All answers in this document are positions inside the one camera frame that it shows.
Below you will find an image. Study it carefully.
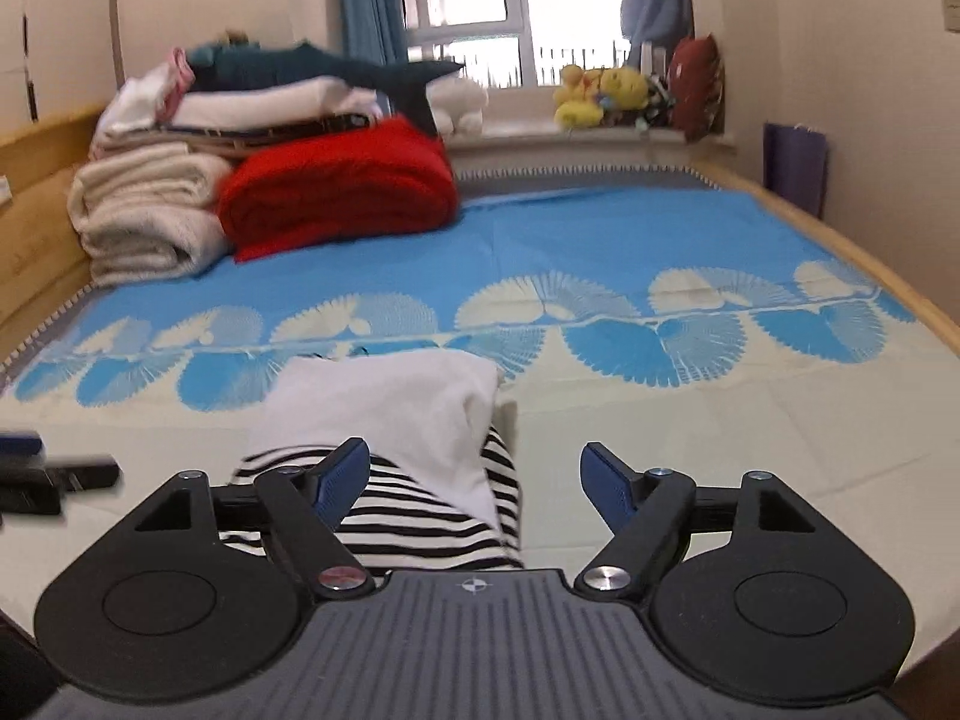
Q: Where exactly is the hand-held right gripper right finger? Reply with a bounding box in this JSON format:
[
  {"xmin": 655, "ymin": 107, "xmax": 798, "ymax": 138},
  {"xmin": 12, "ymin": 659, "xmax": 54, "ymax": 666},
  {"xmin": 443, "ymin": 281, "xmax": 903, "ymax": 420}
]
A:
[{"xmin": 572, "ymin": 441, "xmax": 820, "ymax": 601}]

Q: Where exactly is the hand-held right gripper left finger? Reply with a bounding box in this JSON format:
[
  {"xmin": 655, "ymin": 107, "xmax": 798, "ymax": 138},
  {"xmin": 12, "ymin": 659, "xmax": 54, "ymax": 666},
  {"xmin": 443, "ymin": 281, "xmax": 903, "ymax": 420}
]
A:
[{"xmin": 131, "ymin": 435, "xmax": 377, "ymax": 602}]

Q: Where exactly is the black white striped shirt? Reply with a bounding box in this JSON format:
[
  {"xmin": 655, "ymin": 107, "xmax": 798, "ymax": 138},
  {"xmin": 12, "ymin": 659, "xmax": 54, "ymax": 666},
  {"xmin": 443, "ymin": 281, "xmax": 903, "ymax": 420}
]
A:
[{"xmin": 221, "ymin": 352, "xmax": 524, "ymax": 572}]

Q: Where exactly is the blue patterned bedsheet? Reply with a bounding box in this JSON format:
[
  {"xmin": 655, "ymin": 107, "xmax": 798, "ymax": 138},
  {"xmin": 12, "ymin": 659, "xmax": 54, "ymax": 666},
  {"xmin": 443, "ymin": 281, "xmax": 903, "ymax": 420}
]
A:
[{"xmin": 0, "ymin": 180, "xmax": 960, "ymax": 661}]

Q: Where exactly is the cream fleece blanket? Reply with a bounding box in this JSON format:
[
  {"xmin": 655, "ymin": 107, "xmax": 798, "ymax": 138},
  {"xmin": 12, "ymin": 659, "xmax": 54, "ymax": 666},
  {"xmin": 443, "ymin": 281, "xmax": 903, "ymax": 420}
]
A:
[{"xmin": 66, "ymin": 142, "xmax": 237, "ymax": 287}]

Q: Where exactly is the red knitted blanket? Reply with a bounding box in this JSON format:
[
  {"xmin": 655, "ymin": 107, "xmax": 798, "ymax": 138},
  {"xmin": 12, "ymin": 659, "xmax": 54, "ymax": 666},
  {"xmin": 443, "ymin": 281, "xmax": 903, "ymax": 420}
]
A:
[{"xmin": 217, "ymin": 116, "xmax": 462, "ymax": 263}]

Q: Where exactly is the white windowsill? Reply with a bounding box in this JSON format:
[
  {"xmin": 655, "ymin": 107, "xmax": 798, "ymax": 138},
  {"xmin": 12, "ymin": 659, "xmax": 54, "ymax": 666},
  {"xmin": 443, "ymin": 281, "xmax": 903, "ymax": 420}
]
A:
[{"xmin": 442, "ymin": 124, "xmax": 745, "ymax": 175}]

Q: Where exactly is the dark striped folded blanket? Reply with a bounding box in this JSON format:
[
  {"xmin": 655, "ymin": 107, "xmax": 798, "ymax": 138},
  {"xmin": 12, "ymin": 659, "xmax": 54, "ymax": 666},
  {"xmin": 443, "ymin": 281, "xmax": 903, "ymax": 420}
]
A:
[{"xmin": 157, "ymin": 111, "xmax": 395, "ymax": 160}]

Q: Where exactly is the purple paper bag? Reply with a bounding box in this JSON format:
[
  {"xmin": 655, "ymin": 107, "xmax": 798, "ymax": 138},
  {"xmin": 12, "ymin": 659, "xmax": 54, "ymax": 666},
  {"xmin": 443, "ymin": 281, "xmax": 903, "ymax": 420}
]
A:
[{"xmin": 763, "ymin": 122, "xmax": 830, "ymax": 218}]

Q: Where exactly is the yellow plush toy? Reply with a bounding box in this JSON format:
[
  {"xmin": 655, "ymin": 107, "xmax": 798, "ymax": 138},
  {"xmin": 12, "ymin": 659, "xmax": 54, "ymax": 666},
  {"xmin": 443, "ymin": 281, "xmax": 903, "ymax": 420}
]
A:
[{"xmin": 553, "ymin": 64, "xmax": 650, "ymax": 128}]

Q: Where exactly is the pink cloth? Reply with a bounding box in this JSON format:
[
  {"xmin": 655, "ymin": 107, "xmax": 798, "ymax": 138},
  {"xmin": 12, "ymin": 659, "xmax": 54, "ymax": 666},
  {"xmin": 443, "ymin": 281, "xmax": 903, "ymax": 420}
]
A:
[{"xmin": 166, "ymin": 47, "xmax": 197, "ymax": 117}]

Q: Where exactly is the dark red cushion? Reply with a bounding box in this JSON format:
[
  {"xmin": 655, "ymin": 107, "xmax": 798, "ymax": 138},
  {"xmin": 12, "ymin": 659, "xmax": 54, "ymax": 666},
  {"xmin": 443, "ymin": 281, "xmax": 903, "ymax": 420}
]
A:
[{"xmin": 666, "ymin": 34, "xmax": 726, "ymax": 143}]

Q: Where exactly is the teal shark plush toy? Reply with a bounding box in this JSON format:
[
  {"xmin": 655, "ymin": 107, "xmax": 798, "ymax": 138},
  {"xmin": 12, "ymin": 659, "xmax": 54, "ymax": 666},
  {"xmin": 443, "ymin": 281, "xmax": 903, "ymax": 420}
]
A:
[{"xmin": 184, "ymin": 41, "xmax": 466, "ymax": 140}]

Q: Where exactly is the white framed window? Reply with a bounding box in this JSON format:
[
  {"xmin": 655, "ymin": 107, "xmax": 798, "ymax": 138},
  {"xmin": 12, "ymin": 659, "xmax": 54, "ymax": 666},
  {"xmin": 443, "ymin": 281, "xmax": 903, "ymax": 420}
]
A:
[{"xmin": 403, "ymin": 0, "xmax": 632, "ymax": 91}]

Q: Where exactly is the wooden bed frame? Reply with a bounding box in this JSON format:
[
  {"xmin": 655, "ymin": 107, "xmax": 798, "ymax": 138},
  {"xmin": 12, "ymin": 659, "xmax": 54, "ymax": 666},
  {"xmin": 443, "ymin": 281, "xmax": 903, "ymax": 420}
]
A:
[{"xmin": 0, "ymin": 101, "xmax": 960, "ymax": 391}]

